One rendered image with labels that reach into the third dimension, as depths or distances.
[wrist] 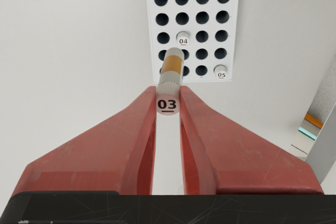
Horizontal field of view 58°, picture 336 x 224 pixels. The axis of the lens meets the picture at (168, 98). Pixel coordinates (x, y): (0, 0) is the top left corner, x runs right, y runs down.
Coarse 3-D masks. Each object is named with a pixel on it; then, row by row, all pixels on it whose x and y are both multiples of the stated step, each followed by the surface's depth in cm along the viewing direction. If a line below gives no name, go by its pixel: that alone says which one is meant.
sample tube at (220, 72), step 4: (220, 64) 32; (216, 68) 31; (220, 68) 31; (224, 68) 31; (216, 72) 31; (220, 72) 31; (224, 72) 31; (216, 76) 31; (220, 76) 31; (224, 76) 31
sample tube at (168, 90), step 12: (168, 60) 15; (180, 60) 15; (168, 72) 14; (180, 72) 14; (168, 84) 13; (180, 84) 14; (156, 96) 13; (168, 96) 12; (156, 108) 13; (168, 108) 13
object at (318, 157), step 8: (328, 120) 30; (328, 128) 30; (320, 136) 31; (328, 136) 29; (320, 144) 31; (328, 144) 29; (312, 152) 32; (320, 152) 30; (328, 152) 29; (304, 160) 34; (312, 160) 32; (320, 160) 30; (328, 160) 29; (312, 168) 32; (320, 168) 30; (328, 168) 29; (320, 176) 30; (328, 176) 29; (320, 184) 30; (328, 184) 29; (328, 192) 29
